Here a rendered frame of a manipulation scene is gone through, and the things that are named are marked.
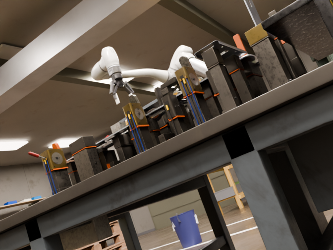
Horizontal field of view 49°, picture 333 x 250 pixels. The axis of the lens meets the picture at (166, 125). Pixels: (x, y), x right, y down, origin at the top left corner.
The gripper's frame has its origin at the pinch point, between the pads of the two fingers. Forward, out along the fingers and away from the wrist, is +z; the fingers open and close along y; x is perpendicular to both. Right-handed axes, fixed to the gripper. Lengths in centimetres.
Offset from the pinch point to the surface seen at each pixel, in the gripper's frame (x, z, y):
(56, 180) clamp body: -14, 40, 58
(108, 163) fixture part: 6, 41, 35
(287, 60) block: 116, 37, 20
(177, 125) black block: 69, 43, 43
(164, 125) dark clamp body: 35.1, 31.5, 11.7
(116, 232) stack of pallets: -265, 81, -158
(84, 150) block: 11, 32, 52
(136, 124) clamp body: 50, 34, 48
